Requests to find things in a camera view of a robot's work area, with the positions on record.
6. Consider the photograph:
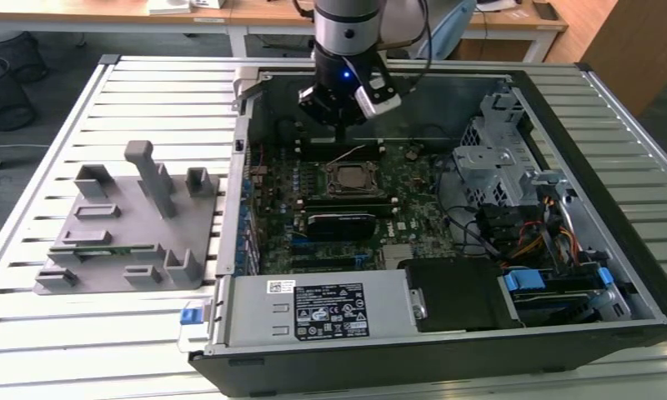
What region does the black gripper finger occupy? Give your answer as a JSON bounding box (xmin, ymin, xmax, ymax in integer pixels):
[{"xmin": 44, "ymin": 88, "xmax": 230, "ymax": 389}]
[
  {"xmin": 297, "ymin": 84, "xmax": 345, "ymax": 145},
  {"xmin": 342, "ymin": 97, "xmax": 370, "ymax": 145}
]

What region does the wire locking lever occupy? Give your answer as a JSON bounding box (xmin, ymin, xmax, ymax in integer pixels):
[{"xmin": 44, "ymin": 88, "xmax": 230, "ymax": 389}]
[{"xmin": 331, "ymin": 145, "xmax": 370, "ymax": 163}]

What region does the black RAM slot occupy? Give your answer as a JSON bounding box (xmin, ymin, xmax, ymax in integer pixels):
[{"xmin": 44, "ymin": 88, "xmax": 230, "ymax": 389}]
[
  {"xmin": 297, "ymin": 139, "xmax": 385, "ymax": 152},
  {"xmin": 303, "ymin": 204, "xmax": 398, "ymax": 218},
  {"xmin": 303, "ymin": 195, "xmax": 397, "ymax": 208}
]

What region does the green motherboard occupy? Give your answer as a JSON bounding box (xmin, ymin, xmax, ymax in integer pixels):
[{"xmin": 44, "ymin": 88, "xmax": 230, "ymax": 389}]
[{"xmin": 247, "ymin": 141, "xmax": 479, "ymax": 276}]

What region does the black graphics card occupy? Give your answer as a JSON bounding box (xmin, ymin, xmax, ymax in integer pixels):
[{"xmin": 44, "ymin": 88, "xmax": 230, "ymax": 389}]
[{"xmin": 305, "ymin": 212, "xmax": 379, "ymax": 243}]

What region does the silver drive cage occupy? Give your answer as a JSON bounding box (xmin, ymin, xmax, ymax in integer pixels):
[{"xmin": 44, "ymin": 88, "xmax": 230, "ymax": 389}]
[{"xmin": 450, "ymin": 93, "xmax": 541, "ymax": 209}]

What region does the white box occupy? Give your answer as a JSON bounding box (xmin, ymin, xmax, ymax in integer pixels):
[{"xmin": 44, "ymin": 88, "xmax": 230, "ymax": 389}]
[{"xmin": 147, "ymin": 0, "xmax": 194, "ymax": 16}]

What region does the silver chipset heatsink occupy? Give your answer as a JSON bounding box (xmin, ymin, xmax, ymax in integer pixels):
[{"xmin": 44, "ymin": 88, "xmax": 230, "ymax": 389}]
[{"xmin": 382, "ymin": 244, "xmax": 417, "ymax": 270}]

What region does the grey parts rack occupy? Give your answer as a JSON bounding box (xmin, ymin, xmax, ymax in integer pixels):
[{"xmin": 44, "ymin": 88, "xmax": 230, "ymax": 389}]
[{"xmin": 32, "ymin": 140, "xmax": 222, "ymax": 297}]

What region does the black plastic shroud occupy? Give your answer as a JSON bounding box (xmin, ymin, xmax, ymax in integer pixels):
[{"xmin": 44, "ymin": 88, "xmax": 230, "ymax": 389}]
[{"xmin": 399, "ymin": 257, "xmax": 522, "ymax": 334}]

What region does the blue disk carrier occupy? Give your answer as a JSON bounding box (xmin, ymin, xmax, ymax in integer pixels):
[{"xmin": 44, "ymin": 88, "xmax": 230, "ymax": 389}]
[{"xmin": 504, "ymin": 268, "xmax": 546, "ymax": 295}]

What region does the grey power supply unit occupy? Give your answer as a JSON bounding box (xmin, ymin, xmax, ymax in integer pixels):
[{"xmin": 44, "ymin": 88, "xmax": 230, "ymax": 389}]
[{"xmin": 203, "ymin": 269, "xmax": 425, "ymax": 355}]

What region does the wooden cabinet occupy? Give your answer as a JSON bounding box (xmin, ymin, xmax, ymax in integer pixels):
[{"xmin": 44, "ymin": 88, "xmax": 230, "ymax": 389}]
[{"xmin": 544, "ymin": 0, "xmax": 667, "ymax": 122}]

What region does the blue case latch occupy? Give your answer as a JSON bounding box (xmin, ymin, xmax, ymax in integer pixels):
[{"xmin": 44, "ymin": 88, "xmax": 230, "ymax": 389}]
[{"xmin": 180, "ymin": 306, "xmax": 207, "ymax": 326}]

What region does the black mesh waste bin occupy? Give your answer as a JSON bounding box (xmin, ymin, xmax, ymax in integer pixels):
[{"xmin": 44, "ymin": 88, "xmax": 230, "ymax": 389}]
[
  {"xmin": 0, "ymin": 57, "xmax": 38, "ymax": 133},
  {"xmin": 0, "ymin": 31, "xmax": 51, "ymax": 83}
]

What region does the black open PC case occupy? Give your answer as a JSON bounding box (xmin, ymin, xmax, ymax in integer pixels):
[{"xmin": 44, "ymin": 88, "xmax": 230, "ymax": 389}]
[{"xmin": 187, "ymin": 64, "xmax": 667, "ymax": 399}]

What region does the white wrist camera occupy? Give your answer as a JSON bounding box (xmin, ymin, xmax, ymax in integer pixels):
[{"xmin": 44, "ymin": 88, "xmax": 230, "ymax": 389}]
[{"xmin": 354, "ymin": 74, "xmax": 403, "ymax": 120}]

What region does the wooden desk white frame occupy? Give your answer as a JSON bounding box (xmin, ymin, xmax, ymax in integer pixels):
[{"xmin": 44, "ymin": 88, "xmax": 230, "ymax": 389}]
[
  {"xmin": 227, "ymin": 0, "xmax": 569, "ymax": 63},
  {"xmin": 0, "ymin": 0, "xmax": 250, "ymax": 58}
]

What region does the yellow and red wire bundle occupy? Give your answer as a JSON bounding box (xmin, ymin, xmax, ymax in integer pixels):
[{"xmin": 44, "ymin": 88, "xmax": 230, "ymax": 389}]
[{"xmin": 509, "ymin": 197, "xmax": 585, "ymax": 266}]

